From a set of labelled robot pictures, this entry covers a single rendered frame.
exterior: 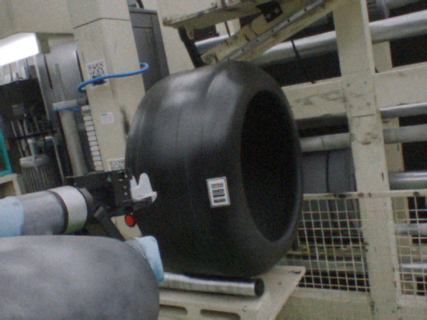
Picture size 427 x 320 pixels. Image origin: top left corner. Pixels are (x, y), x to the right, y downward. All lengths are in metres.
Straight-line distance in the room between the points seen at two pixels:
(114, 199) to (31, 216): 0.17
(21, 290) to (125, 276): 0.07
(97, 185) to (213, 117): 0.32
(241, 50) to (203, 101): 0.54
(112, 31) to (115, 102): 0.20
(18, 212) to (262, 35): 1.03
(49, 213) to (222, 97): 0.49
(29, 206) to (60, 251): 0.39
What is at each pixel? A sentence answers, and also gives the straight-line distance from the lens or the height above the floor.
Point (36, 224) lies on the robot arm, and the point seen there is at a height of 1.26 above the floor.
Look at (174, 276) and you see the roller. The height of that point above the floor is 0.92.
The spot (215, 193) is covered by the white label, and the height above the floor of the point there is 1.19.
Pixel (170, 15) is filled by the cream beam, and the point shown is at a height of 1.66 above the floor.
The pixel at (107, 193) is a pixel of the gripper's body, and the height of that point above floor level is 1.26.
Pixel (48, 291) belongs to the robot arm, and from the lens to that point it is 0.23.
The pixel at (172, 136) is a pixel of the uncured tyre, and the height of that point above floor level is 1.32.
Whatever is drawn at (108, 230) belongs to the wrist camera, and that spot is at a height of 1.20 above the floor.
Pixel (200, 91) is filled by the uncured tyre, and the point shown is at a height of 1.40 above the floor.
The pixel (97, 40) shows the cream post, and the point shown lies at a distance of 1.29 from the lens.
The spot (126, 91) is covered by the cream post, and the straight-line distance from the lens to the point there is 1.28.
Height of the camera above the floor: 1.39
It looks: 9 degrees down
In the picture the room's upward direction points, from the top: 11 degrees counter-clockwise
